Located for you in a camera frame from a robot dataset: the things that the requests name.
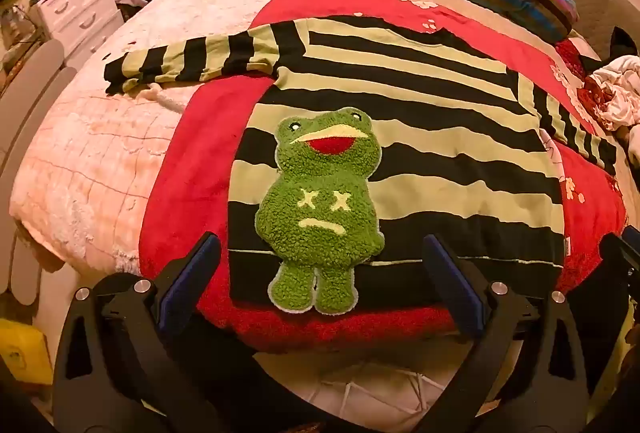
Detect red patterned cloth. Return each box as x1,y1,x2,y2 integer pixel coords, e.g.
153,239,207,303
554,38,611,114

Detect black cloth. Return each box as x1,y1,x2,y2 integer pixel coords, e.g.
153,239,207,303
580,27,640,74

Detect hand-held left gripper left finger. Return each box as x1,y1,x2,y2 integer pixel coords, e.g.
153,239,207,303
52,232,223,433

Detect white drawer cabinet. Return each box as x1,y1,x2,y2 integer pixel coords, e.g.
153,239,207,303
30,0,123,59

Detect white clothes pile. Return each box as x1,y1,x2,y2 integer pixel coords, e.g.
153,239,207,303
585,54,640,131

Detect yellow box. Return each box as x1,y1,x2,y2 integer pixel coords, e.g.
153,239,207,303
0,318,53,386

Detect red floral blanket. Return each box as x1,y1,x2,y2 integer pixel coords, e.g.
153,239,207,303
139,0,628,354

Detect light pink quilt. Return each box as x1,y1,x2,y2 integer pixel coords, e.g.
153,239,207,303
9,0,281,274

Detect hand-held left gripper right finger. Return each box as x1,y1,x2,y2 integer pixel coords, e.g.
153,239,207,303
421,234,593,433

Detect small cluttered shelf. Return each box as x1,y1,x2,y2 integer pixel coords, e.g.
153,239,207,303
0,0,43,79

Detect striped frog sweater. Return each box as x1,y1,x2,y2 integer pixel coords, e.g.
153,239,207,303
103,14,618,315

